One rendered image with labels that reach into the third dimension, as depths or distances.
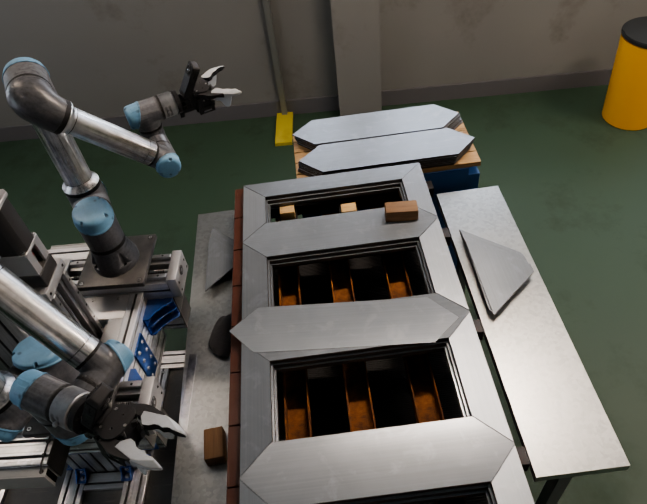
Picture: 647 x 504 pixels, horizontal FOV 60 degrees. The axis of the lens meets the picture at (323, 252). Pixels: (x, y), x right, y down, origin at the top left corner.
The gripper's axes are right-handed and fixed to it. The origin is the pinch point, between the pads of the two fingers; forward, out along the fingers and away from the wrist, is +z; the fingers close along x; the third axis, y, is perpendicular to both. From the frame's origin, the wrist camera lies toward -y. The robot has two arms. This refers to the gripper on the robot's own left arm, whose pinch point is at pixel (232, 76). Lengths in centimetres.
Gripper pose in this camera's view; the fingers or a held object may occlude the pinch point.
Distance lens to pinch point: 189.3
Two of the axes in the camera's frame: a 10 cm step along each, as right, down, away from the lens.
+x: 4.6, 7.1, -5.4
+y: 0.3, 5.9, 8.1
